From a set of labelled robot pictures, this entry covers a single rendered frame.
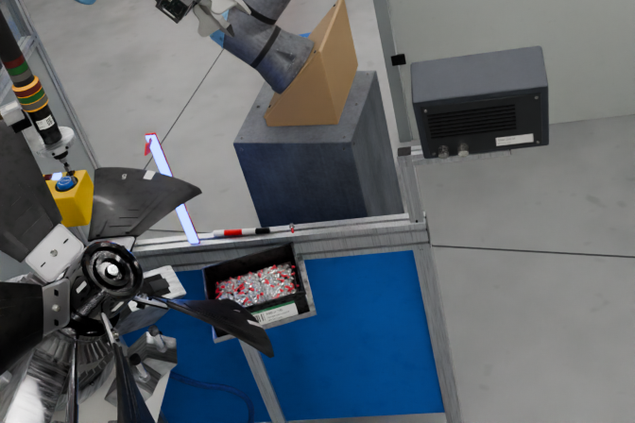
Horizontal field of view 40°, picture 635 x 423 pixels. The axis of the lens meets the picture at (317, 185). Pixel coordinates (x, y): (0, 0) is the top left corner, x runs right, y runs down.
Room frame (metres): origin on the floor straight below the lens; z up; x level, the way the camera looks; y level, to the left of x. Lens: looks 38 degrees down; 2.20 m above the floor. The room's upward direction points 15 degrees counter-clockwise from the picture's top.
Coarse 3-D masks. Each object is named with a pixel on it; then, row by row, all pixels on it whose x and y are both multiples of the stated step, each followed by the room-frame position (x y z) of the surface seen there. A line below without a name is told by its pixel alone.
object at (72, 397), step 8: (72, 344) 1.11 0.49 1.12; (72, 352) 1.09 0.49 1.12; (72, 360) 1.08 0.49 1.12; (72, 368) 1.06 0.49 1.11; (72, 376) 1.04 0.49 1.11; (72, 384) 1.03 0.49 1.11; (72, 392) 1.02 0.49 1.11; (72, 400) 1.00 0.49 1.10; (72, 408) 0.98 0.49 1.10; (72, 416) 0.97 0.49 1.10
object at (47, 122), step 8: (32, 112) 1.25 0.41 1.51; (40, 112) 1.25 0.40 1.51; (48, 112) 1.25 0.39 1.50; (32, 120) 1.25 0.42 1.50; (40, 120) 1.24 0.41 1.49; (48, 120) 1.25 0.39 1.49; (40, 128) 1.25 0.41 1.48; (48, 128) 1.25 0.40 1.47; (56, 128) 1.26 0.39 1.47; (48, 136) 1.25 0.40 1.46; (56, 136) 1.25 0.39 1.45; (48, 144) 1.25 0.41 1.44; (64, 152) 1.26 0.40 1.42
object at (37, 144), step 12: (0, 108) 1.25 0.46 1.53; (12, 108) 1.24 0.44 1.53; (12, 120) 1.23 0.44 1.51; (24, 120) 1.23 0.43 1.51; (24, 132) 1.24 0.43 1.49; (60, 132) 1.28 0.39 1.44; (72, 132) 1.27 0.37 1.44; (36, 144) 1.24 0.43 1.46; (60, 144) 1.24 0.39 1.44; (72, 144) 1.24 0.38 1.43; (48, 156) 1.23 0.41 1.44
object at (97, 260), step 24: (72, 264) 1.18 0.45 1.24; (96, 264) 1.15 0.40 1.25; (120, 264) 1.18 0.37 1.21; (72, 288) 1.13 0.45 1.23; (96, 288) 1.11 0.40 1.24; (120, 288) 1.13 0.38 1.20; (72, 312) 1.14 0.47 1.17; (96, 312) 1.11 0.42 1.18; (72, 336) 1.11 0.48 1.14; (96, 336) 1.12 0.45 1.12
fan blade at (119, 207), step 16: (96, 176) 1.50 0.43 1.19; (112, 176) 1.49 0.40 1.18; (144, 176) 1.49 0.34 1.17; (160, 176) 1.49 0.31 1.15; (96, 192) 1.45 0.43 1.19; (112, 192) 1.44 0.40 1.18; (128, 192) 1.43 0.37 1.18; (144, 192) 1.43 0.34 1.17; (160, 192) 1.42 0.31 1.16; (176, 192) 1.43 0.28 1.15; (192, 192) 1.44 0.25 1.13; (96, 208) 1.40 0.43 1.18; (112, 208) 1.39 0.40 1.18; (128, 208) 1.37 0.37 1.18; (144, 208) 1.37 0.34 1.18; (160, 208) 1.37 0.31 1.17; (176, 208) 1.37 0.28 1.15; (96, 224) 1.34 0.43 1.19; (112, 224) 1.33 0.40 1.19; (128, 224) 1.32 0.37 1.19; (144, 224) 1.31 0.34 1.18
